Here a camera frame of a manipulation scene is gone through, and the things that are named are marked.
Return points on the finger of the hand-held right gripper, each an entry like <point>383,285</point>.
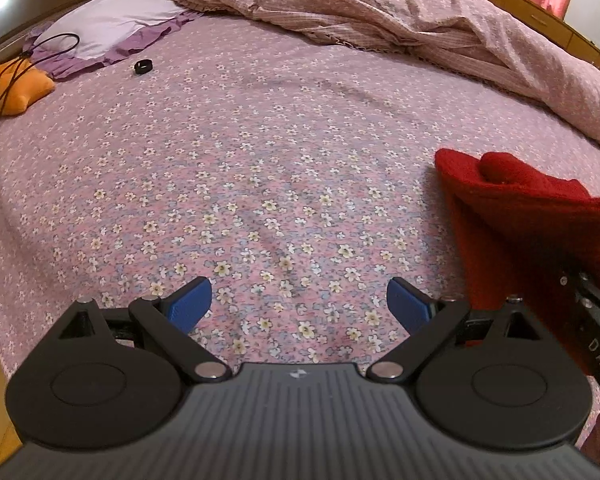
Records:
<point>592,287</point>

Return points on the floral pink bed sheet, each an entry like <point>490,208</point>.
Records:
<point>260,150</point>

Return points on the red knit sweater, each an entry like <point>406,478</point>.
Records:
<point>505,225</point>

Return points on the wooden cabinet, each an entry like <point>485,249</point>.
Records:
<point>530,15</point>

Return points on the orange cushion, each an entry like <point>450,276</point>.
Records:
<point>25,87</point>

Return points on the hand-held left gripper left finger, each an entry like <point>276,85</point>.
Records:
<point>190,305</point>

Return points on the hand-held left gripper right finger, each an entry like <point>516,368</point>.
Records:
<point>407,305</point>

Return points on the pink checked quilt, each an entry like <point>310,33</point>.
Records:
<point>405,10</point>

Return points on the white pillow with purple ruffle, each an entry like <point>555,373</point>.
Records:
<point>105,25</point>

